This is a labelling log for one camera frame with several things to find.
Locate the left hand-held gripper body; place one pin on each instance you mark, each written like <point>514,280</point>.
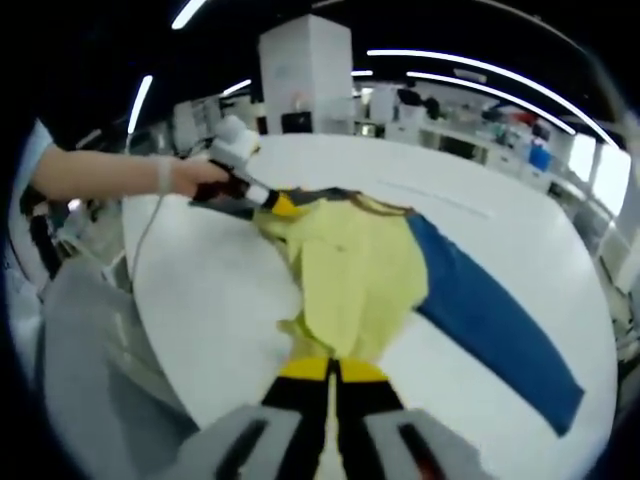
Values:
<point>235,142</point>

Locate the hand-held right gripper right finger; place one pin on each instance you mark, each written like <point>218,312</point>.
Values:
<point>365,400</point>

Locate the white counter cabinets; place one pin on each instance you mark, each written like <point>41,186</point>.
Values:
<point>450,137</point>

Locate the person's left hand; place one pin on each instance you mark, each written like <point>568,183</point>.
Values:
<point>192,175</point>

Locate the blue container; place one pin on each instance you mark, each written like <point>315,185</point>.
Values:
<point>540,157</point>

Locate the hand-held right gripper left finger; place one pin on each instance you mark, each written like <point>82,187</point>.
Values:
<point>295,400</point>

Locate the black box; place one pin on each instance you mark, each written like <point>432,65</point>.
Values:
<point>296,123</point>

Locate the yellow and blue garment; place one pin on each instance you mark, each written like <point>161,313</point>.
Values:
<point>360,280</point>

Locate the white ceiling light strip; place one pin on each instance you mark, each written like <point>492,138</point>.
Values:
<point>236,87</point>
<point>140,104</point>
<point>480,64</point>
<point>480,89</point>
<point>362,73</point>
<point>187,12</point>

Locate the bright window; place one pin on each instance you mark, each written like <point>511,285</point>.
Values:
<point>600,170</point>

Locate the white square pillar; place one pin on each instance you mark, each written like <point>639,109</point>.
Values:
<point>305,70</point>

